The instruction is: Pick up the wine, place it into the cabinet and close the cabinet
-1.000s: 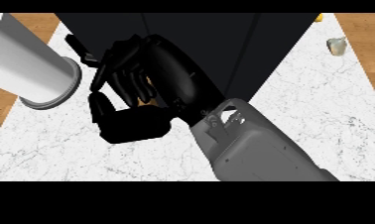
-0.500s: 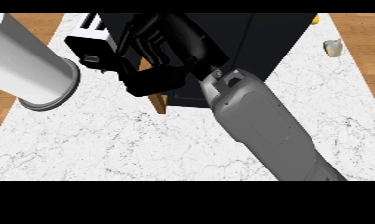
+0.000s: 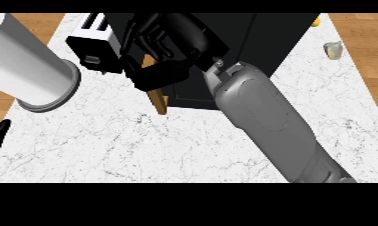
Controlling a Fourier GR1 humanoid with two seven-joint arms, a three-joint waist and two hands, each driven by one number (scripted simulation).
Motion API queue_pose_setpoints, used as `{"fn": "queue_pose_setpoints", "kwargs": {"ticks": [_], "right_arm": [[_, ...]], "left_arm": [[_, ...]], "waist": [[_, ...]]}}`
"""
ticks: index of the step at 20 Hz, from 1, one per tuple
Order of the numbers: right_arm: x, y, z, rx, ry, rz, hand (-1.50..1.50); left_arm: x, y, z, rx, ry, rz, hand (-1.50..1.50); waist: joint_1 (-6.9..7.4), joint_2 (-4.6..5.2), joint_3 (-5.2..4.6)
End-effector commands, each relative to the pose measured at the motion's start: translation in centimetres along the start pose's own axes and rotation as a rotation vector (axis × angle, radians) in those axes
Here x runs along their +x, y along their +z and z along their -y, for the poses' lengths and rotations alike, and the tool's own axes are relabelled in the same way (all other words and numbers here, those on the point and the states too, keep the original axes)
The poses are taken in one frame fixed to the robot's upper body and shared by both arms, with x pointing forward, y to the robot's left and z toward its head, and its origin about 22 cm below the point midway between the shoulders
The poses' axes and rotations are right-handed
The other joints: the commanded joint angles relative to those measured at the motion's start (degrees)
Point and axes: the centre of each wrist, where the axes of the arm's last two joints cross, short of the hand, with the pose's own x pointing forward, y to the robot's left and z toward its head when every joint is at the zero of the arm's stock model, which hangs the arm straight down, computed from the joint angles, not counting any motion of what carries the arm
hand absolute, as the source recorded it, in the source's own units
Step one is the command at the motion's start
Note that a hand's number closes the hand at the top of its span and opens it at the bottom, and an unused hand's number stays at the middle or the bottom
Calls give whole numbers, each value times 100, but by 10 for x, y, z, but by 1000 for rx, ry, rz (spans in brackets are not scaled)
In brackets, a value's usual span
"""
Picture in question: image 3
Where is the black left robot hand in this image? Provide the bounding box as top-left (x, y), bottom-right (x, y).
top-left (0, 118), bottom-right (13, 148)

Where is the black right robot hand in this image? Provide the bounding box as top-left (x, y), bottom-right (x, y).
top-left (118, 12), bottom-right (232, 93)

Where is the black cabinet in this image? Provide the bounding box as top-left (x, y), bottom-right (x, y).
top-left (103, 12), bottom-right (322, 111)

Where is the wooden cabinet door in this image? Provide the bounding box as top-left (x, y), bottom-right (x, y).
top-left (140, 53), bottom-right (170, 116)

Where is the white black toaster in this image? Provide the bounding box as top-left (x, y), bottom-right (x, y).
top-left (65, 12), bottom-right (125, 75)

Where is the white grey cylinder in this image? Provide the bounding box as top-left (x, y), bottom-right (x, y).
top-left (0, 12), bottom-right (82, 114)

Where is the small pale green object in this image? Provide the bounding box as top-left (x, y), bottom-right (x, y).
top-left (322, 40), bottom-right (344, 61)

